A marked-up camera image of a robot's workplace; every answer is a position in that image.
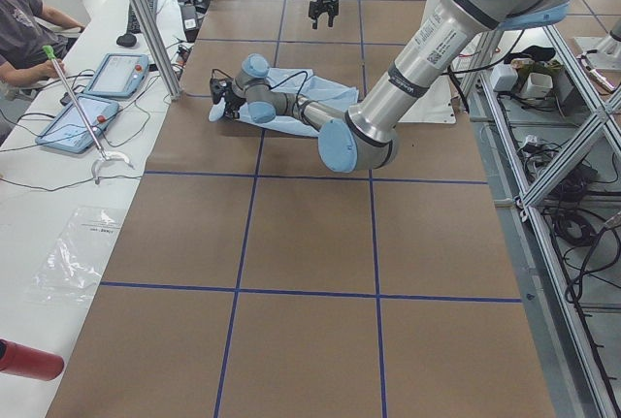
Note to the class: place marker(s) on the white power adapter box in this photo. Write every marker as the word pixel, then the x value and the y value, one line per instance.
pixel 503 78

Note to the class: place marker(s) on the seated person grey shirt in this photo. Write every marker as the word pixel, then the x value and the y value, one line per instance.
pixel 23 61

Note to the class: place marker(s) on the blue teach pendant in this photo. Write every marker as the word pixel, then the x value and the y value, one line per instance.
pixel 67 131
pixel 118 76

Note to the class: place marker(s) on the black computer mouse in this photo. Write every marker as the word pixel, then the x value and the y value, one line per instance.
pixel 127 40

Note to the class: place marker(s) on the far blue teach pendant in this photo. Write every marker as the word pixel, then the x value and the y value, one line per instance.
pixel 118 76

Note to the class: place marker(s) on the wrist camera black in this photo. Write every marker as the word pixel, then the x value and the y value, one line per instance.
pixel 220 86

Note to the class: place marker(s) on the red cylinder bottle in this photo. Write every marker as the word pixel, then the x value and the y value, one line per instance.
pixel 25 361

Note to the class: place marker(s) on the aluminium frame post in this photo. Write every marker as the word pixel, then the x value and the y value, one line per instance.
pixel 157 47

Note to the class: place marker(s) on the light blue button shirt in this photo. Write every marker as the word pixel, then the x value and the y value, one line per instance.
pixel 330 93

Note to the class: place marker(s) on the clear plastic bag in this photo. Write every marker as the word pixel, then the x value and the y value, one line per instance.
pixel 73 269

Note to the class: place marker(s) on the near blue teach pendant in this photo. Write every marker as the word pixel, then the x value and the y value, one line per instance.
pixel 67 131

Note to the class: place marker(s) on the aluminium side frame rail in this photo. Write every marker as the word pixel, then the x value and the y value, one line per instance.
pixel 555 171

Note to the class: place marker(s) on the reacher grabber stick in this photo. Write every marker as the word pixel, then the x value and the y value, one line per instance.
pixel 104 155

